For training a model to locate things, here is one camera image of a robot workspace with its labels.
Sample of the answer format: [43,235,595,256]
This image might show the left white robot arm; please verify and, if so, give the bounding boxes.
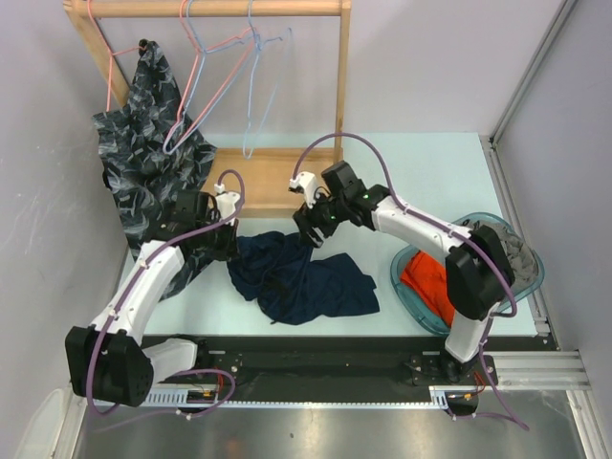
[65,186,244,407]

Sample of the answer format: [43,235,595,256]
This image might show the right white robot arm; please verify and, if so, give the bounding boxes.
[289,161,514,383]

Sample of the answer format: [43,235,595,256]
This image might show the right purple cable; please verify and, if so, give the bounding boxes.
[293,132,530,431]

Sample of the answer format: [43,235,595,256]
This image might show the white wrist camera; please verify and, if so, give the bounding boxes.
[214,184,241,226]
[289,172,318,208]

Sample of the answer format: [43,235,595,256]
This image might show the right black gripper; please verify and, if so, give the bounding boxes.
[294,186,348,249]

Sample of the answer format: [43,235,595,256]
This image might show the grey shorts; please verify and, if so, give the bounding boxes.
[461,218,539,294]

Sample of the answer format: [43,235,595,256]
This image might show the teal plastic basket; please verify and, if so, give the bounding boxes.
[390,212,544,337]

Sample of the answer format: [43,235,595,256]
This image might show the navy blue shorts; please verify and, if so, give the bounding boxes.
[228,231,380,326]

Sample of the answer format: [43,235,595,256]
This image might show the pink wire hanger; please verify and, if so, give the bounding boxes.
[169,0,259,141]

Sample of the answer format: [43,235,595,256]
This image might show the purple cable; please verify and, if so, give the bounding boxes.
[293,132,530,431]
[88,169,245,422]

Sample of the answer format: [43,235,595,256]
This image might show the light blue wire hanger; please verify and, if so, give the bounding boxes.
[162,0,262,155]

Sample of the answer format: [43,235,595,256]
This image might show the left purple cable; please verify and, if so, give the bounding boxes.
[88,169,245,422]

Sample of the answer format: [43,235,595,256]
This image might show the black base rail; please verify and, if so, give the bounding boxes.
[142,335,501,415]

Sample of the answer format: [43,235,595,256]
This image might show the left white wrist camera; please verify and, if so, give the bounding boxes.
[214,184,241,226]

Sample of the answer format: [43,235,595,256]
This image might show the wooden clothes rack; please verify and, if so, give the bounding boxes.
[63,1,352,218]

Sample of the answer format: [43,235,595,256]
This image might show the dark leaf-pattern shorts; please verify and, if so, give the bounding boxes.
[92,40,219,302]

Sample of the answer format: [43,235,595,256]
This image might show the pink hanger holding patterned shorts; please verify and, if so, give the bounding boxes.
[86,0,145,112]

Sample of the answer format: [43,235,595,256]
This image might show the orange shorts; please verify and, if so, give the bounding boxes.
[400,251,455,327]

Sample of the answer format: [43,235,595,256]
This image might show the aluminium frame post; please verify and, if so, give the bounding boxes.
[488,0,579,146]

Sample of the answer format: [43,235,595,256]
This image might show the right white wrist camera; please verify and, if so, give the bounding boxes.
[289,172,318,208]

